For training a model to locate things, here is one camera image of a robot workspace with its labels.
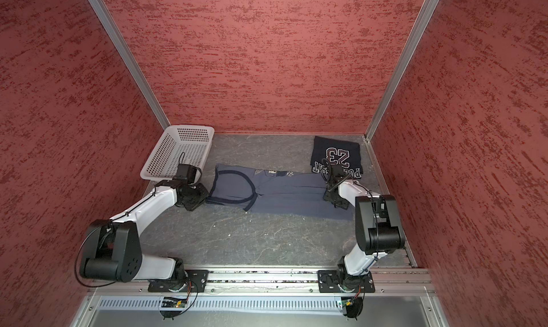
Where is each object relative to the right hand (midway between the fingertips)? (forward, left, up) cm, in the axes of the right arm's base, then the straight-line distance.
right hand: (334, 202), depth 94 cm
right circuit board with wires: (-38, 0, -1) cm, 38 cm away
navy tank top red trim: (+26, -10, +2) cm, 28 cm away
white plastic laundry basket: (+36, +80, +3) cm, 88 cm away
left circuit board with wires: (-36, +64, -1) cm, 73 cm away
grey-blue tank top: (+6, +28, -1) cm, 28 cm away
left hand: (-1, +56, +6) cm, 57 cm away
